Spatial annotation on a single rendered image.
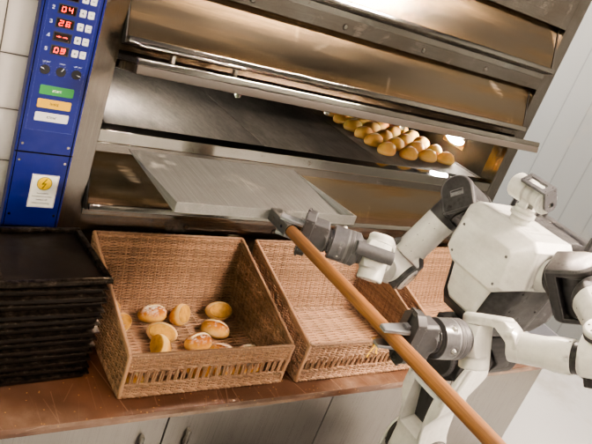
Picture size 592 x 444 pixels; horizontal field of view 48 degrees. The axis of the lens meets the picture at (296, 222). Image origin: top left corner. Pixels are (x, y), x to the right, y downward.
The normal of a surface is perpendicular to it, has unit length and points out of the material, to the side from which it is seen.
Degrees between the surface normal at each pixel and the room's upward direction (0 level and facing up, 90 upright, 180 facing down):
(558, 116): 90
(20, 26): 90
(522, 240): 46
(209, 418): 90
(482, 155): 90
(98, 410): 0
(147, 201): 70
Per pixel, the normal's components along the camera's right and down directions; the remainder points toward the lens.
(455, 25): 0.58, 0.16
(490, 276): -0.85, -0.08
